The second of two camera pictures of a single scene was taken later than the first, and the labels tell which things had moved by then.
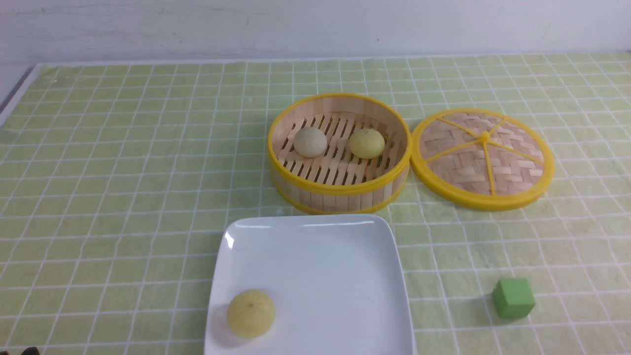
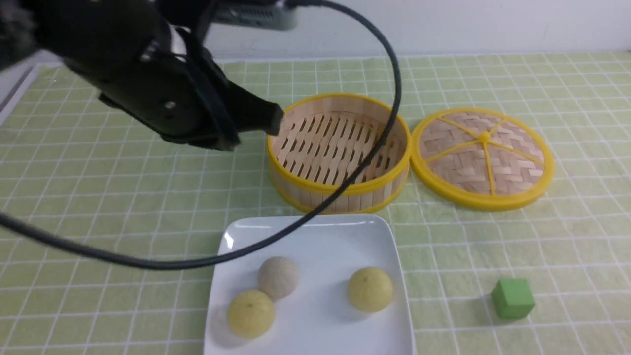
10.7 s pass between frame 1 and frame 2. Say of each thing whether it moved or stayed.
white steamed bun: moved
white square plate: stayed
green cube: stayed
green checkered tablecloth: stayed
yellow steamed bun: moved
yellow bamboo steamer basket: stayed
